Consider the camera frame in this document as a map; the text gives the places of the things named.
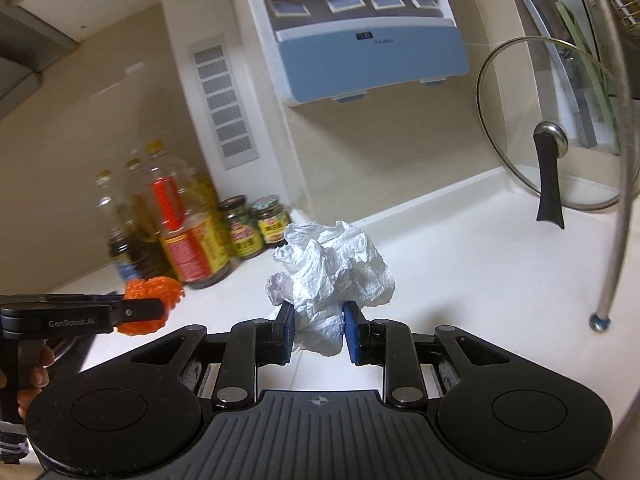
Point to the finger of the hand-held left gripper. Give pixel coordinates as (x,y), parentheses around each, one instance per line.
(140,312)
(85,299)

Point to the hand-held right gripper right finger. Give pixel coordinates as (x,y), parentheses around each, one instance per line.
(354,335)

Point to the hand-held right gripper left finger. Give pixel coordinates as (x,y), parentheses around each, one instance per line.
(285,335)

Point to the orange mesh net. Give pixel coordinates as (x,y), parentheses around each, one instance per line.
(150,290)

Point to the white plastic bag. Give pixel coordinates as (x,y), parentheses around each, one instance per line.
(335,270)

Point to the person's left hand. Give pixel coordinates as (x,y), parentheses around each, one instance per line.
(39,362)

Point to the blue label oil bottle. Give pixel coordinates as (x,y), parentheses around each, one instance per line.
(115,240)

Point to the slim yellow cap bottle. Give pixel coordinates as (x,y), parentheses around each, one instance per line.
(140,210)

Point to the sauce jar with checkered lid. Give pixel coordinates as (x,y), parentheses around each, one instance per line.
(272,227)

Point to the sauce jar with dark lid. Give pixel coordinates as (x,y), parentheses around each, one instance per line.
(242,235)

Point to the range hood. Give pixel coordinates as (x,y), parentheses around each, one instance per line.
(60,10)

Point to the steel dish rack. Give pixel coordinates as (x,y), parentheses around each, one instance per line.
(617,210)

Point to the green cutting board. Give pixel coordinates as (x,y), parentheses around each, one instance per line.
(590,60)

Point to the grey wall vent grille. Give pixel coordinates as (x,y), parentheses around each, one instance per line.
(222,105)

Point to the blue white wall dispenser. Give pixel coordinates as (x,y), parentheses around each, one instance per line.
(370,55)

